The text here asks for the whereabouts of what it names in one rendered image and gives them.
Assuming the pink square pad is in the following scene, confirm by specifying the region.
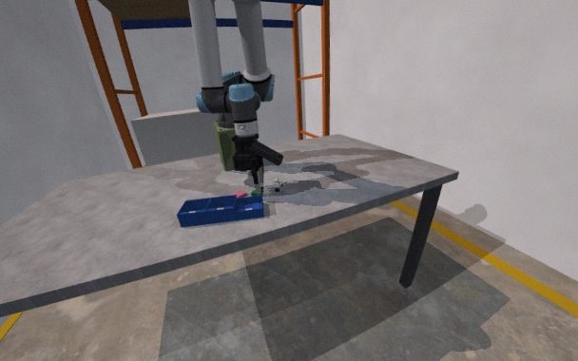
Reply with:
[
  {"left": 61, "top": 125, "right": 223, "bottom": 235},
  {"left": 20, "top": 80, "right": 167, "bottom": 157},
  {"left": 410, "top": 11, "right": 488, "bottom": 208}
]
[{"left": 229, "top": 190, "right": 247, "bottom": 199}]

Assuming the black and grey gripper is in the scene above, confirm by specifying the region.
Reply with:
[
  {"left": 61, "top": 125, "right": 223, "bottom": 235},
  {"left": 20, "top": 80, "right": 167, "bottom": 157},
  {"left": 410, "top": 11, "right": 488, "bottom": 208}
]
[{"left": 231, "top": 133, "right": 264, "bottom": 196}]

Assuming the blue rack of bins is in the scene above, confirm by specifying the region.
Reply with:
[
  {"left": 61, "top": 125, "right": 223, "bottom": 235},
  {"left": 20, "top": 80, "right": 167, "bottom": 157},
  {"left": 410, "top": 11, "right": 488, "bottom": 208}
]
[{"left": 177, "top": 195, "right": 264, "bottom": 227}]

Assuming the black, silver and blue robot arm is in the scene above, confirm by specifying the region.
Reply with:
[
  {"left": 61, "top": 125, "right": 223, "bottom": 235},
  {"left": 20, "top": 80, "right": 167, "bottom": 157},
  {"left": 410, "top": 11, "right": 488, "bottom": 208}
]
[{"left": 188, "top": 0, "right": 283, "bottom": 165}]

